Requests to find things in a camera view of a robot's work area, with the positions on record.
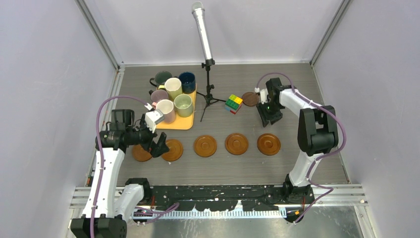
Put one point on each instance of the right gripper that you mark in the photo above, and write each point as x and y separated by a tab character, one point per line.
266	117

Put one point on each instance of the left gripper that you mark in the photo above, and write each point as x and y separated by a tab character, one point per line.
156	149

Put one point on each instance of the dark brown coaster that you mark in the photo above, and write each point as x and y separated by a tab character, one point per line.
250	99

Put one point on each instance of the pink white cup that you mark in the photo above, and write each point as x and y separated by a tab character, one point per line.
166	106

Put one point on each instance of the light green mug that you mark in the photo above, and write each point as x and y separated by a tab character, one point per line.
184	105

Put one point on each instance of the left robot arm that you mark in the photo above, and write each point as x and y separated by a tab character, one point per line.
104	216

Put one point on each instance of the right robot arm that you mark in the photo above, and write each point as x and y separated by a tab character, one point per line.
317	129

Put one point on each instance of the mauve purple cup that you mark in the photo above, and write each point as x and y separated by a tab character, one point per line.
158	95

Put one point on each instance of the cream yellow cup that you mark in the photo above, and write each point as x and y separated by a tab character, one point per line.
173	87

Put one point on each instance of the navy blue cup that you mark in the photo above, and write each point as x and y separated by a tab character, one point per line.
188	82

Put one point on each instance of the yellow tray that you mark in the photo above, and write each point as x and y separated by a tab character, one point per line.
181	123

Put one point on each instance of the colourful block cube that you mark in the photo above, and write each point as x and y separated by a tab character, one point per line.
233	104

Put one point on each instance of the black microphone tripod stand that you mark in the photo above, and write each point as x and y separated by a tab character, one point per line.
208	96

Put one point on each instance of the dark green mug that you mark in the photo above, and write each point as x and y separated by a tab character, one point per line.
160	78

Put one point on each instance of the silver microphone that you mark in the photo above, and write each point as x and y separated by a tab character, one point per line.
198	12

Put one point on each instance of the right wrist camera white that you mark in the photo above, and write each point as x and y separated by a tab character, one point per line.
262	94

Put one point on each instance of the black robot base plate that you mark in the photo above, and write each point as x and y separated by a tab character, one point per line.
226	197

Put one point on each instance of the aluminium frame rail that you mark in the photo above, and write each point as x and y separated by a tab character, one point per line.
336	195

